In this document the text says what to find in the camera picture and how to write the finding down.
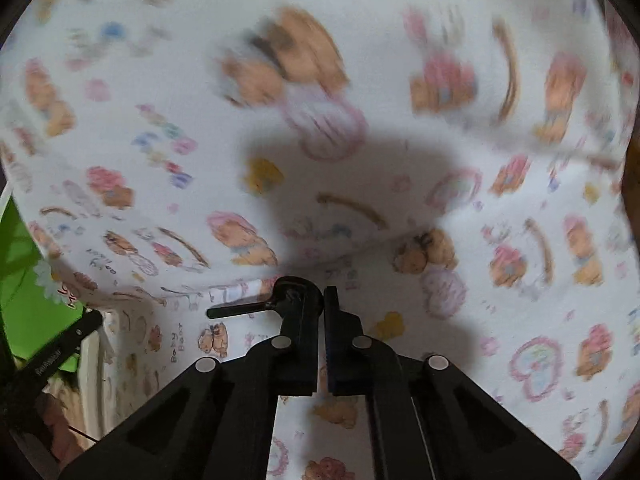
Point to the bear printed bed sheet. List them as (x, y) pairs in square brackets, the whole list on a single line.
[(350, 135)]

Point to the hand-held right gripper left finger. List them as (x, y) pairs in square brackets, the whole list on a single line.
[(300, 340)]

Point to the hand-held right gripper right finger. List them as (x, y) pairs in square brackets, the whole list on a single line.
[(342, 345)]

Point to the green bag with daisy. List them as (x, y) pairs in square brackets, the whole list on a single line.
[(25, 280)]

